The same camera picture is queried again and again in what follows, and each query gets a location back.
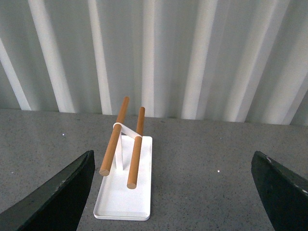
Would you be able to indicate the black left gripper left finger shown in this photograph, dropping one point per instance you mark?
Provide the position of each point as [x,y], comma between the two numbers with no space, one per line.
[58,204]

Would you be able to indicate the left wooden rack rod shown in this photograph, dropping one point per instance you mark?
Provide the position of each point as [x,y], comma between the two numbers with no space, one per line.
[111,147]

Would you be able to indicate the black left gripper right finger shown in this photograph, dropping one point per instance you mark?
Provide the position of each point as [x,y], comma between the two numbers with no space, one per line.
[284,194]

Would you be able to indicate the right wooden rack rod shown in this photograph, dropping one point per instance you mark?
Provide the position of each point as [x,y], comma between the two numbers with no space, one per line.
[135,159]

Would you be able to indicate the white towel rack stand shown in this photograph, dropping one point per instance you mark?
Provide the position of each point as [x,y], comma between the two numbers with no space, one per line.
[115,200]

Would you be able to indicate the wooden rack rod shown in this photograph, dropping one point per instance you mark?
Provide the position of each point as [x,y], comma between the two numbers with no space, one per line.
[111,147]
[135,159]

